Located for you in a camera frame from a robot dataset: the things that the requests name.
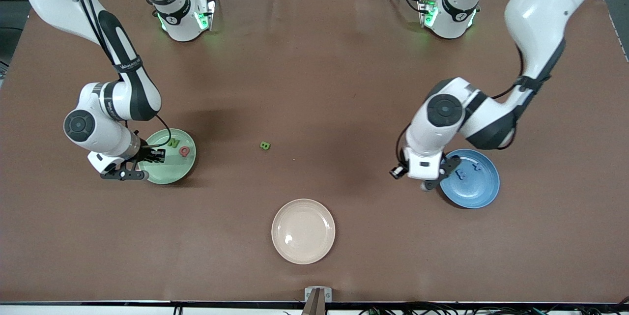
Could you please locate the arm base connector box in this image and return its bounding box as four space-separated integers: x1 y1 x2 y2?
194 0 217 30
417 0 439 28

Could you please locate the blue plate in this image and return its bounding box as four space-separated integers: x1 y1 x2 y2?
440 148 501 209

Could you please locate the green plate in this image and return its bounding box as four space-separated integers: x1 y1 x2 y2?
139 128 197 185

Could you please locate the beige plate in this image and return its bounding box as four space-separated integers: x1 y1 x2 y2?
271 199 336 265

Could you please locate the brown table mat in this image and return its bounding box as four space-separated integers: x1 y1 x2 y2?
0 0 629 304

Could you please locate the white table edge rail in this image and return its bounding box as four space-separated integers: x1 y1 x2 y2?
0 301 629 315

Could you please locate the grey metal bracket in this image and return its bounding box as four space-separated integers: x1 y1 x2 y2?
301 286 333 315

